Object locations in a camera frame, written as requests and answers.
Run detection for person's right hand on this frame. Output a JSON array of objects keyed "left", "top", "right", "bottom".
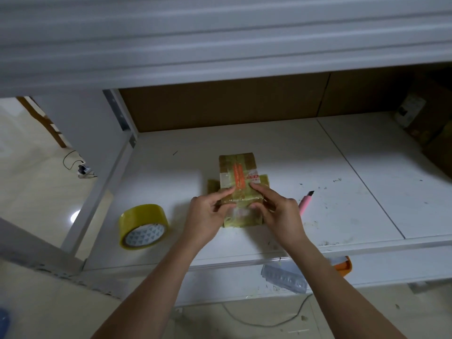
[{"left": 249, "top": 182, "right": 309, "bottom": 248}]

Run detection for person's left hand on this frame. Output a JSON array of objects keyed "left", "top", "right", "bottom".
[{"left": 180, "top": 185, "right": 237, "bottom": 250}]

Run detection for pink utility knife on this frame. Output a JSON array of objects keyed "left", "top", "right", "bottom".
[{"left": 298, "top": 190, "right": 316, "bottom": 216}]

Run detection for small taped carton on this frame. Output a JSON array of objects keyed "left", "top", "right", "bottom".
[{"left": 207, "top": 152, "right": 271, "bottom": 229}]

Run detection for yellow tape roll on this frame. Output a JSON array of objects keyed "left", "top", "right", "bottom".
[{"left": 118, "top": 203, "right": 170, "bottom": 250}]

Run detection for white metal shelf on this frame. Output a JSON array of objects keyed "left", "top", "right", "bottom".
[{"left": 0, "top": 0, "right": 452, "bottom": 308}]

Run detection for boxes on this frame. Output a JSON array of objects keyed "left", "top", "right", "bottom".
[{"left": 393, "top": 84, "right": 449, "bottom": 145}]

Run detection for person's right forearm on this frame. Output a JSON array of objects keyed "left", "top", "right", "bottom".
[{"left": 286, "top": 233, "right": 408, "bottom": 339}]

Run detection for person's left forearm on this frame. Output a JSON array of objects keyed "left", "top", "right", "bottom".
[{"left": 92, "top": 236, "right": 202, "bottom": 339}]

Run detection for orange plastic object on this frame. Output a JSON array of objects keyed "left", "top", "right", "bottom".
[{"left": 332, "top": 255, "right": 353, "bottom": 277}]

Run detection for white power strip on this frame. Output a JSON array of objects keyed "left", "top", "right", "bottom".
[{"left": 75, "top": 161, "right": 96, "bottom": 179}]

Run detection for wooden chair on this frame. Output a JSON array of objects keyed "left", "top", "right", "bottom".
[{"left": 16, "top": 96, "right": 68, "bottom": 150}]

